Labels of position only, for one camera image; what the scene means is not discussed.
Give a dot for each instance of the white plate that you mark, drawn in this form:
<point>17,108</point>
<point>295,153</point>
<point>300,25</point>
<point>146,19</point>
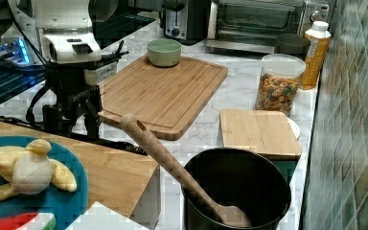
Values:
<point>295,128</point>

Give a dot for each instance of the black two-slot toaster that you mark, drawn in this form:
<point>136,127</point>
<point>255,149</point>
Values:
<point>185,20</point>

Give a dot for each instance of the blue plate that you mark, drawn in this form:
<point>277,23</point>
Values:
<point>66,206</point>

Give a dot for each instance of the dark grey cup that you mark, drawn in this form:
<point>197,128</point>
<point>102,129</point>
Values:
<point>292,44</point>

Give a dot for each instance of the silver toaster oven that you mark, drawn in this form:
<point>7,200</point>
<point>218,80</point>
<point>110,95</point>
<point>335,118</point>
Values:
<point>254,25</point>

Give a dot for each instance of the clear cereal container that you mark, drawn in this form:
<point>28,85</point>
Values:
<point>279,82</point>

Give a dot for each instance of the large bamboo cutting board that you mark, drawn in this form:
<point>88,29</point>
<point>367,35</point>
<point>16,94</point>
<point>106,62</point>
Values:
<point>166,99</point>

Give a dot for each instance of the orange juice bottle white cap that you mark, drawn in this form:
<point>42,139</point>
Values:
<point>319,38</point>

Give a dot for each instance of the wooden spoon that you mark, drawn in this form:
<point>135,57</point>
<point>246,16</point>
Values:
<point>136,130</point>

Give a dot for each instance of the wooden drawer unit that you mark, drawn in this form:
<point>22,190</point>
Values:
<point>124,182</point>

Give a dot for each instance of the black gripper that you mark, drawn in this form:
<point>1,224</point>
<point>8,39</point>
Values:
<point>78,94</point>

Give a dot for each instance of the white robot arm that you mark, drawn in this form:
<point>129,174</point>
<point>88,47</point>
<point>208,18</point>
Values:
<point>61,35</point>

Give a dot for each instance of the black utensil pot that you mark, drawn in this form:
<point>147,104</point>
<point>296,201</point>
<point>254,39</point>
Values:
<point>241,178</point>

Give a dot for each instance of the banana slices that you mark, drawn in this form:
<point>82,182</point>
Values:
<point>29,170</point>

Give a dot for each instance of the watermelon slice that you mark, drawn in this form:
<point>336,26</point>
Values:
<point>29,221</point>

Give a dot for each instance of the green bowl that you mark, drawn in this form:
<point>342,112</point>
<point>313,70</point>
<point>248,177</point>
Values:
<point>164,52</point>

